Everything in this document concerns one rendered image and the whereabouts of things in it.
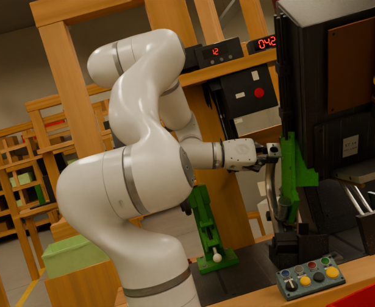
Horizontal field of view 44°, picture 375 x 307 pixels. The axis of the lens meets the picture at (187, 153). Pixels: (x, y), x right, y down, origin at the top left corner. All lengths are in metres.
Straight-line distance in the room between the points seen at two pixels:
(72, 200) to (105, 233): 0.07
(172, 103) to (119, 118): 0.43
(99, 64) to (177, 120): 0.33
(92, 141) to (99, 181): 0.95
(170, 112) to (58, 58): 0.58
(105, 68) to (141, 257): 0.47
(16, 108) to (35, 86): 0.67
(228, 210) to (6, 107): 10.20
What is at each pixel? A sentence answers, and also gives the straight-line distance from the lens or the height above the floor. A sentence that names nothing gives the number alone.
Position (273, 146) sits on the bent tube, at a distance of 1.48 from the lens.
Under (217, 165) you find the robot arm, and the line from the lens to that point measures 1.41.
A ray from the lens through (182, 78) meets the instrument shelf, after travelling 1.58.
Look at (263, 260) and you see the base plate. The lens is 1.52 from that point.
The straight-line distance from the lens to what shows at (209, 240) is 1.53.
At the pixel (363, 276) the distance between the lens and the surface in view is 1.25.
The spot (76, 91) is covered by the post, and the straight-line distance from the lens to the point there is 1.71.
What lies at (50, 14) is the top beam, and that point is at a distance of 1.77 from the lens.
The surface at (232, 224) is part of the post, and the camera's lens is 1.74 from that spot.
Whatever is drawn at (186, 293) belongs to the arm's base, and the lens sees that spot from 0.80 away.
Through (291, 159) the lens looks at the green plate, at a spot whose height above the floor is 1.20.
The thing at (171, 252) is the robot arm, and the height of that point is 1.18.
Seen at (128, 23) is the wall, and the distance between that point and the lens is 11.67.
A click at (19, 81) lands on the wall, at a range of 11.67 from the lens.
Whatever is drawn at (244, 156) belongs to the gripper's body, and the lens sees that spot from 1.42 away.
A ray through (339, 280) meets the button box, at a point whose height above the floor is 0.91.
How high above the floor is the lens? 1.37
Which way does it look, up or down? 3 degrees down
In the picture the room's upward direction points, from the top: 16 degrees counter-clockwise
